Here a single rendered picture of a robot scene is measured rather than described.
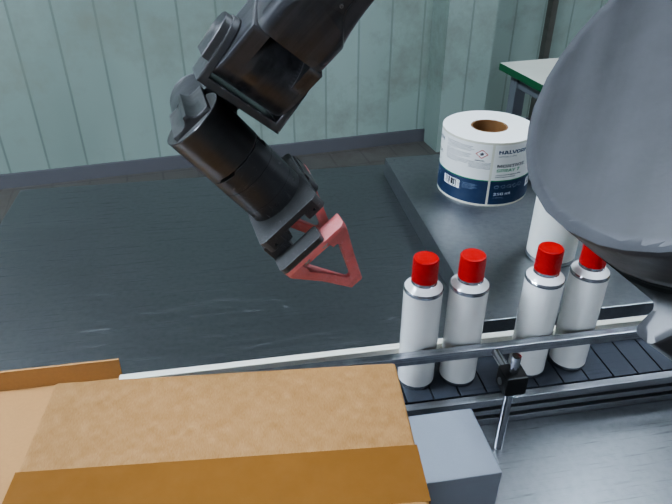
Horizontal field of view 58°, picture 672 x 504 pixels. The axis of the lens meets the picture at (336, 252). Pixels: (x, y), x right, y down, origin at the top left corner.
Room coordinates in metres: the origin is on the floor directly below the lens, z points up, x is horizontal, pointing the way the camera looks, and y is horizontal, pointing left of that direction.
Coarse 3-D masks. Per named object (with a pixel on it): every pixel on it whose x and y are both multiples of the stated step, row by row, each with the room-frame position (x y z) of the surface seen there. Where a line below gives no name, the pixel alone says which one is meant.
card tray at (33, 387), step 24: (0, 384) 0.67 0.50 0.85; (24, 384) 0.67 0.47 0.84; (48, 384) 0.68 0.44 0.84; (0, 408) 0.63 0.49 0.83; (24, 408) 0.63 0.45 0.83; (0, 432) 0.59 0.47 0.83; (24, 432) 0.59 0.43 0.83; (0, 456) 0.55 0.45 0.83; (24, 456) 0.55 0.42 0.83; (0, 480) 0.51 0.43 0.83
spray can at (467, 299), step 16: (464, 256) 0.65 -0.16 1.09; (480, 256) 0.65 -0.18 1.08; (464, 272) 0.64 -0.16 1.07; (480, 272) 0.64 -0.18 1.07; (464, 288) 0.64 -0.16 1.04; (480, 288) 0.64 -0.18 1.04; (448, 304) 0.65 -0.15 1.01; (464, 304) 0.63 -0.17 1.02; (480, 304) 0.63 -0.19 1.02; (448, 320) 0.64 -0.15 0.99; (464, 320) 0.63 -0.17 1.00; (480, 320) 0.63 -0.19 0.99; (448, 336) 0.64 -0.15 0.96; (464, 336) 0.63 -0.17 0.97; (480, 336) 0.64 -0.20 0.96; (448, 368) 0.64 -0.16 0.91; (464, 368) 0.63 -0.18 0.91; (464, 384) 0.63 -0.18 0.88
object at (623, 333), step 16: (544, 336) 0.64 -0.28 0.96; (560, 336) 0.64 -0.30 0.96; (576, 336) 0.64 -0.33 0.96; (592, 336) 0.64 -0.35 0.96; (608, 336) 0.64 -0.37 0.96; (624, 336) 0.65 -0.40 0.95; (416, 352) 0.61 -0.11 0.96; (432, 352) 0.61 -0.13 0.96; (448, 352) 0.61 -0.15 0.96; (464, 352) 0.61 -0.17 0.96; (480, 352) 0.61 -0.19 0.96; (512, 352) 0.62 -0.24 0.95; (272, 368) 0.58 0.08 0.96; (288, 368) 0.58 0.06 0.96; (304, 368) 0.58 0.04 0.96
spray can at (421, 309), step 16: (416, 256) 0.65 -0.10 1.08; (432, 256) 0.65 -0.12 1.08; (416, 272) 0.64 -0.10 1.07; (432, 272) 0.63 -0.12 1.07; (416, 288) 0.63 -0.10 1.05; (432, 288) 0.63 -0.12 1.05; (416, 304) 0.62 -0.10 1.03; (432, 304) 0.62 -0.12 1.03; (416, 320) 0.62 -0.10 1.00; (432, 320) 0.62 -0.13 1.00; (400, 336) 0.65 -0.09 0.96; (416, 336) 0.62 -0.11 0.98; (432, 336) 0.63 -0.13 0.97; (400, 352) 0.64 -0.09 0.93; (400, 368) 0.64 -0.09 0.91; (416, 368) 0.62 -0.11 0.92; (432, 368) 0.63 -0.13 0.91; (416, 384) 0.62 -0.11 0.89
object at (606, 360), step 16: (592, 352) 0.70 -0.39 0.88; (608, 352) 0.70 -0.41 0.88; (624, 352) 0.70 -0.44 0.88; (640, 352) 0.70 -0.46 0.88; (656, 352) 0.70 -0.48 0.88; (480, 368) 0.67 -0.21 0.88; (496, 368) 0.67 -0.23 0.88; (544, 368) 0.67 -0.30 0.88; (592, 368) 0.67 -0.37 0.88; (608, 368) 0.67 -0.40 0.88; (624, 368) 0.67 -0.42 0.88; (640, 368) 0.67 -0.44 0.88; (656, 368) 0.67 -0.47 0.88; (400, 384) 0.64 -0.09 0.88; (432, 384) 0.63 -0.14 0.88; (448, 384) 0.63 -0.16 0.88; (480, 384) 0.63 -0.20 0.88; (496, 384) 0.63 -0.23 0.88; (528, 384) 0.63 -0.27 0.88; (544, 384) 0.63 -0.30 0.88; (560, 384) 0.64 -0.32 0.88; (416, 400) 0.60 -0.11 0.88; (432, 400) 0.60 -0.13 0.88
